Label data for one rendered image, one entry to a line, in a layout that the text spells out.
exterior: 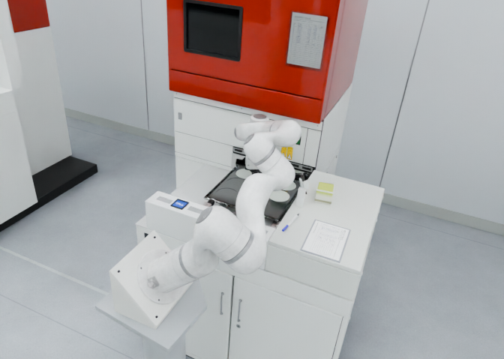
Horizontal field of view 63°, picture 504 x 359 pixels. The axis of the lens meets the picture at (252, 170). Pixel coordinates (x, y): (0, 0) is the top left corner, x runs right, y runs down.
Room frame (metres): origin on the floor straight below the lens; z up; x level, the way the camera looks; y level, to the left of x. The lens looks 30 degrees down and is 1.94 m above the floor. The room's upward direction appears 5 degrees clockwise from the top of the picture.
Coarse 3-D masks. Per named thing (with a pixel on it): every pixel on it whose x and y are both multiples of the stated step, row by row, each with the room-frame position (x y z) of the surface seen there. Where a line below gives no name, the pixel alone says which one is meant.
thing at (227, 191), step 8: (240, 168) 1.85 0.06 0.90; (232, 176) 1.76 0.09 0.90; (224, 184) 1.67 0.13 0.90; (232, 184) 1.68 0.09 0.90; (240, 184) 1.69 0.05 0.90; (296, 184) 1.73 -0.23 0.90; (216, 192) 1.60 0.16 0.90; (224, 192) 1.61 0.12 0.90; (232, 192) 1.62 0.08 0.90; (288, 192) 1.65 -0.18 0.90; (224, 200) 1.54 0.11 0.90; (232, 200) 1.54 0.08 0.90; (272, 200) 1.57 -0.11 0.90; (288, 200) 1.58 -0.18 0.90; (272, 208) 1.51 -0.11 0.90; (280, 208) 1.51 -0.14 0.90; (272, 216) 1.45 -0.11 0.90
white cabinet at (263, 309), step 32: (224, 288) 1.26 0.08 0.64; (256, 288) 1.21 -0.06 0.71; (288, 288) 1.16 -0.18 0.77; (224, 320) 1.25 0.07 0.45; (256, 320) 1.20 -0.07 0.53; (288, 320) 1.15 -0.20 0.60; (320, 320) 1.11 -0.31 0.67; (192, 352) 1.31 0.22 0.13; (224, 352) 1.25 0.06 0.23; (256, 352) 1.19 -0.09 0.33; (288, 352) 1.14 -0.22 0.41; (320, 352) 1.10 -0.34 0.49
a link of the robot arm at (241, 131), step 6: (240, 126) 1.67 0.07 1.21; (246, 126) 1.64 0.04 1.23; (252, 126) 1.62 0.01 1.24; (258, 126) 1.61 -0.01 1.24; (264, 126) 1.59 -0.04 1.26; (270, 126) 1.52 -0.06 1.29; (234, 132) 1.71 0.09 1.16; (240, 132) 1.65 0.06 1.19; (246, 132) 1.62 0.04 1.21; (252, 132) 1.61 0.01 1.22; (240, 138) 1.65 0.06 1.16; (246, 138) 1.62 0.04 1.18
